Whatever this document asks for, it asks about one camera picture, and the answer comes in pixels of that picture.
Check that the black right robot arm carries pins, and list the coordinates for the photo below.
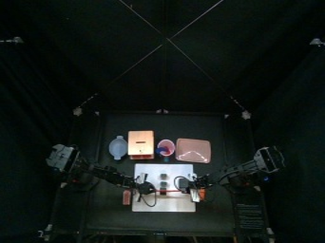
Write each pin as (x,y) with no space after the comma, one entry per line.
(249,166)

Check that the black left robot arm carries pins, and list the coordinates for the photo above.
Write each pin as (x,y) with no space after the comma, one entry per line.
(102,172)

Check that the white cutting board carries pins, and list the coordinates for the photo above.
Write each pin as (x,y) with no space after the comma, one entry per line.
(169,205)

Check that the salmon coloured toy block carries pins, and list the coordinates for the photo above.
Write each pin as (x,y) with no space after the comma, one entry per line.
(126,198)

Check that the small blue object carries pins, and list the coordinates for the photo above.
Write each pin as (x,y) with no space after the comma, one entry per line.
(166,159)

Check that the blue plastic utensil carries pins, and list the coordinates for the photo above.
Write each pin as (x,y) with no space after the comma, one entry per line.
(160,151)

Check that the pink plastic tray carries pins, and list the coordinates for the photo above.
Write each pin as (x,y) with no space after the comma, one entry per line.
(193,145)

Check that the wooden box with red drawer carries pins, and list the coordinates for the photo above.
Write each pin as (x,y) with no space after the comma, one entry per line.
(140,142)

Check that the light blue bowl with spout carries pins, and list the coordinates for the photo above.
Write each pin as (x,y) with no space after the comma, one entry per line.
(118,147)

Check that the red plastic cup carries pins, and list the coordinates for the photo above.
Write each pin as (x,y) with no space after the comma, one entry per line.
(169,144)

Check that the black printed label panel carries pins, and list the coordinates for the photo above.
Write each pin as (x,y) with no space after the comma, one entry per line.
(249,218)

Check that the silver frame clamp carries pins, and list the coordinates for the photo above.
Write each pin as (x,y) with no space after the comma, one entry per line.
(15,40)
(78,111)
(245,115)
(316,41)

